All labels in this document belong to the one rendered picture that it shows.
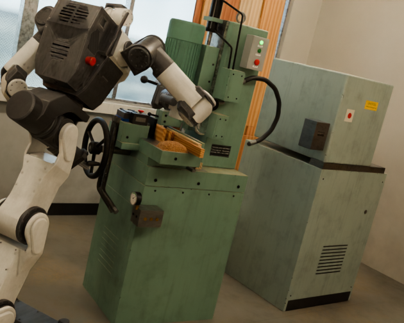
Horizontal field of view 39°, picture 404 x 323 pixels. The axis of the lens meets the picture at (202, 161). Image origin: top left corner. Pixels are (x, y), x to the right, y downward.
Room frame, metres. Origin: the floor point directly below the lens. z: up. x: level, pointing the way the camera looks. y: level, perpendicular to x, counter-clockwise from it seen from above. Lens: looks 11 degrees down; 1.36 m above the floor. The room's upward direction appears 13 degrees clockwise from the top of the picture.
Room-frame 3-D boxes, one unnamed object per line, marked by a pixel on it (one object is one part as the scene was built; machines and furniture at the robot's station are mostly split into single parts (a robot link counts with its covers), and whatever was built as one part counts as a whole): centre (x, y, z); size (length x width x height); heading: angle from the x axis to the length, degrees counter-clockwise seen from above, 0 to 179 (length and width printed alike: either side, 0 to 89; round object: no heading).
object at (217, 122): (2.77, -0.03, 1.02); 0.09 x 0.07 x 0.12; 34
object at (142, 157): (2.77, 0.26, 0.82); 0.40 x 0.21 x 0.04; 34
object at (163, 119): (2.81, 0.20, 0.99); 0.14 x 0.07 x 0.09; 124
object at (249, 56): (2.86, -0.13, 1.40); 0.10 x 0.06 x 0.16; 124
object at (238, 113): (2.96, -0.02, 1.16); 0.22 x 0.22 x 0.72; 34
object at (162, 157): (2.73, 0.30, 0.87); 0.61 x 0.30 x 0.06; 34
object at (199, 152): (2.72, 0.16, 0.92); 0.56 x 0.02 x 0.04; 34
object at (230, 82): (2.79, -0.05, 1.22); 0.09 x 0.08 x 0.15; 124
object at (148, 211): (2.50, 0.19, 0.58); 0.12 x 0.08 x 0.08; 124
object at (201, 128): (2.77, 0.04, 1.02); 0.12 x 0.03 x 0.12; 124
